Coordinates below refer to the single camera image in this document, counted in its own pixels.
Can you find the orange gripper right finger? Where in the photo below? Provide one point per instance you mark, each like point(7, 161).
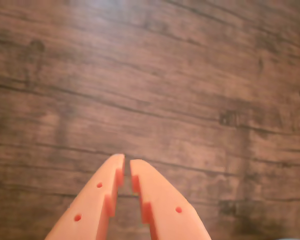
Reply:
point(165, 210)

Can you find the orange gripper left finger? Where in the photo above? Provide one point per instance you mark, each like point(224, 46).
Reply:
point(92, 207)

